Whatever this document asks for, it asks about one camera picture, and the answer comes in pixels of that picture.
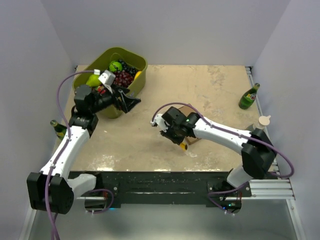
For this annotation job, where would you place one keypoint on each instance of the olive green plastic basket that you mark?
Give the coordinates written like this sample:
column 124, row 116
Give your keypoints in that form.
column 102, row 63

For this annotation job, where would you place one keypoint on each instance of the yellow fruit at basket edge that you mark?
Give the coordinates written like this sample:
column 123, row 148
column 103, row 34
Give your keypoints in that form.
column 137, row 75

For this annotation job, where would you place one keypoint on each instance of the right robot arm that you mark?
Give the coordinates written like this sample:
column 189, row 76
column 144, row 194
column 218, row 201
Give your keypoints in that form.
column 255, row 147

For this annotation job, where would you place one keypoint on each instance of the green apple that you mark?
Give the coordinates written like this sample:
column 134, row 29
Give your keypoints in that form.
column 115, row 66

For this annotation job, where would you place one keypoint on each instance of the green pear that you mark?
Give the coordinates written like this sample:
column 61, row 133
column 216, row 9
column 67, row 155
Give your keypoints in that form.
column 93, row 81

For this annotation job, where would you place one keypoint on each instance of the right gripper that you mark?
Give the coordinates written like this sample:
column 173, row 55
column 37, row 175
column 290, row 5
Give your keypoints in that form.
column 177, row 141

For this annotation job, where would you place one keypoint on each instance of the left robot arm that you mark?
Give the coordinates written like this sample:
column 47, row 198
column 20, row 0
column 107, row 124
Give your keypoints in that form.
column 51, row 189

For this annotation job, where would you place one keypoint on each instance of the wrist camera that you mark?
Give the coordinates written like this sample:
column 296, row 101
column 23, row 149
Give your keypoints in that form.
column 158, row 121
column 107, row 78

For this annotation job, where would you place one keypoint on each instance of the dark blue grape bunch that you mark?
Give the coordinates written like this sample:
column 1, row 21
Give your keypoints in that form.
column 127, row 68

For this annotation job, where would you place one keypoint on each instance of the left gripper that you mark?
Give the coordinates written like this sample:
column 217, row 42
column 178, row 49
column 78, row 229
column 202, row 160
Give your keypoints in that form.
column 126, row 103

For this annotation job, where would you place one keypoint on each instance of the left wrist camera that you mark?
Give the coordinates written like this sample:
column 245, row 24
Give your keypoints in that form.
column 107, row 78

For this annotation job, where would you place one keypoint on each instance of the green glass bottle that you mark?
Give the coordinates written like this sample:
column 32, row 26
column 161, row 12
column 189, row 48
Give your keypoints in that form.
column 249, row 97
column 60, row 130

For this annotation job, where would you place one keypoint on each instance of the brown cardboard express box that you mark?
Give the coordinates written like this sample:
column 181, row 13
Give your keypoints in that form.
column 190, row 118

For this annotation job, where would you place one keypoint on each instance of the green glass bottle right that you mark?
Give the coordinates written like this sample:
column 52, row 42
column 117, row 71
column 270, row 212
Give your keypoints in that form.
column 249, row 97

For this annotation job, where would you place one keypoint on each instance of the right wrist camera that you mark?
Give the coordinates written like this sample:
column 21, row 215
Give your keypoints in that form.
column 158, row 121

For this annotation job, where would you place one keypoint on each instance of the red grape bunch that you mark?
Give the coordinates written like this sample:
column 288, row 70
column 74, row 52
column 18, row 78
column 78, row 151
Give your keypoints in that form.
column 123, row 79

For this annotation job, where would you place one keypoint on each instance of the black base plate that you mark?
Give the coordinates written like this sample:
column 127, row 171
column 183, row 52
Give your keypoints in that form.
column 170, row 188

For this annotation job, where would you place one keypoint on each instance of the green glass bottle left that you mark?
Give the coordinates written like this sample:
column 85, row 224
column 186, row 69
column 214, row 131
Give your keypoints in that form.
column 60, row 130

